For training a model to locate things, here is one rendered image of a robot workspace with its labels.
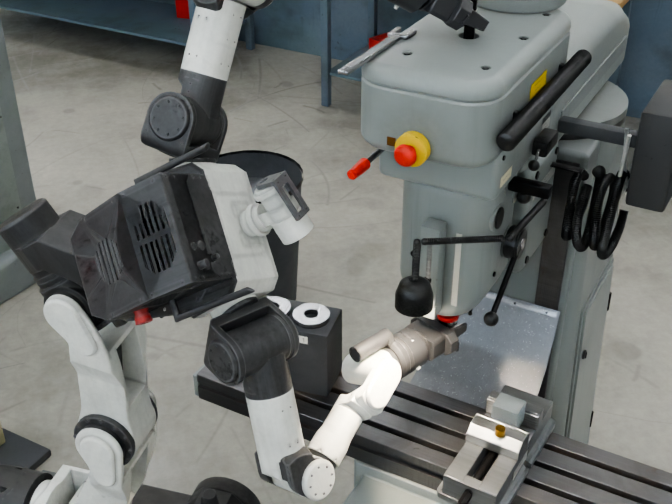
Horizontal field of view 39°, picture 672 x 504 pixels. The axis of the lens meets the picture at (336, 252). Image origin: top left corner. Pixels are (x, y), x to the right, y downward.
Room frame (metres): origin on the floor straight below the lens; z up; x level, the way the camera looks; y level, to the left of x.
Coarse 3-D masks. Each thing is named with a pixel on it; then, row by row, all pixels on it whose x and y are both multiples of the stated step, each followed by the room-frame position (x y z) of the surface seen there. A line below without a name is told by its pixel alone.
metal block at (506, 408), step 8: (496, 400) 1.59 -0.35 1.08; (504, 400) 1.59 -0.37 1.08; (512, 400) 1.59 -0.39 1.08; (520, 400) 1.59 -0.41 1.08; (496, 408) 1.57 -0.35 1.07; (504, 408) 1.56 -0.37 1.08; (512, 408) 1.56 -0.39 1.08; (520, 408) 1.56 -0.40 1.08; (496, 416) 1.57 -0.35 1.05; (504, 416) 1.56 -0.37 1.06; (512, 416) 1.55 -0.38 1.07; (520, 416) 1.56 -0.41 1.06; (512, 424) 1.55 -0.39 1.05; (520, 424) 1.57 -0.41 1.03
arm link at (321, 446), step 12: (336, 408) 1.42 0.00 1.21; (336, 420) 1.39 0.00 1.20; (348, 420) 1.39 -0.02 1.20; (360, 420) 1.40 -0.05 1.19; (324, 432) 1.37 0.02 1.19; (336, 432) 1.37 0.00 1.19; (348, 432) 1.37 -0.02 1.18; (312, 444) 1.35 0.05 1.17; (324, 444) 1.35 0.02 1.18; (336, 444) 1.35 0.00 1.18; (348, 444) 1.37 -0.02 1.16; (324, 456) 1.33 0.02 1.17; (336, 456) 1.33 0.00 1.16; (276, 480) 1.30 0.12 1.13
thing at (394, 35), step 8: (392, 32) 1.65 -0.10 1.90; (408, 32) 1.65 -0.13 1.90; (416, 32) 1.67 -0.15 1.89; (384, 40) 1.61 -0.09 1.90; (392, 40) 1.61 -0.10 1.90; (376, 48) 1.57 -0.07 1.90; (384, 48) 1.58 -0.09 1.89; (360, 56) 1.53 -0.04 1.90; (368, 56) 1.53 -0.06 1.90; (352, 64) 1.50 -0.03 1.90; (360, 64) 1.50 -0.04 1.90; (344, 72) 1.46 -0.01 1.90
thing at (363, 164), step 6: (378, 150) 1.56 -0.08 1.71; (384, 150) 1.58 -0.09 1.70; (372, 156) 1.54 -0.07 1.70; (360, 162) 1.50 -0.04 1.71; (366, 162) 1.51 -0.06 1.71; (354, 168) 1.48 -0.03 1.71; (360, 168) 1.49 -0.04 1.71; (366, 168) 1.50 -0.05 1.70; (348, 174) 1.48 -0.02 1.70; (354, 174) 1.47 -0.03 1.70; (360, 174) 1.48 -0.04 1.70
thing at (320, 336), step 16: (288, 304) 1.88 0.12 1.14; (304, 304) 1.88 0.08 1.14; (320, 304) 1.88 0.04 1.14; (304, 320) 1.81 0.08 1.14; (320, 320) 1.81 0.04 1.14; (336, 320) 1.83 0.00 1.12; (304, 336) 1.78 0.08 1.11; (320, 336) 1.77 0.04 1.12; (336, 336) 1.83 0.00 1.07; (304, 352) 1.78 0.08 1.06; (320, 352) 1.77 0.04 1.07; (336, 352) 1.83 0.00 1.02; (304, 368) 1.78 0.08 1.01; (320, 368) 1.77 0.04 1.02; (336, 368) 1.83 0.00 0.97; (304, 384) 1.78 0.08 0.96; (320, 384) 1.77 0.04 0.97
